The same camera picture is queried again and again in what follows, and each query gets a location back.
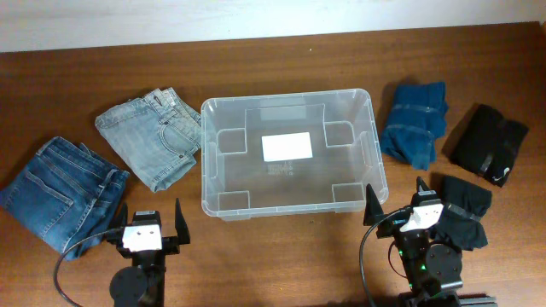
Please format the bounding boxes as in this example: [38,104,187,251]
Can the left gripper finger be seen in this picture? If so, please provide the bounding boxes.
[175,198,190,246]
[111,202,128,230]

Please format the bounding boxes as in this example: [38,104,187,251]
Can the black garment taped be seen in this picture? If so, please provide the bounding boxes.
[431,176,492,251]

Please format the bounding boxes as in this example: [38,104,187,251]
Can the teal blue garment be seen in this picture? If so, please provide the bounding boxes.
[380,82,448,171]

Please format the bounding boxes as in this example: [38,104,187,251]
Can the black garment with logo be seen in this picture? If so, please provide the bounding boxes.
[450,104,529,187]

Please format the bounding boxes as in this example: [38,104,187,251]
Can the light blue jeans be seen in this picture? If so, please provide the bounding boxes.
[95,88,201,193]

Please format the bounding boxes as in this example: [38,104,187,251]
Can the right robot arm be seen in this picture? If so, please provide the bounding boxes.
[359,177,497,306]

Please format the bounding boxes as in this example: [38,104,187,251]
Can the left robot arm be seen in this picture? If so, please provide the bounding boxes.
[106,201,190,306]

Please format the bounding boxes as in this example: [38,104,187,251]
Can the white label in container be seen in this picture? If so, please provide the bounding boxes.
[261,132,313,162]

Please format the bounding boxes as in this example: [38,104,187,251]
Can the clear plastic storage container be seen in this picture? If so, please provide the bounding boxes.
[200,89,389,221]

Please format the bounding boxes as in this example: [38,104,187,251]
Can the dark blue folded jeans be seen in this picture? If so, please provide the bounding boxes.
[1,136,130,261]

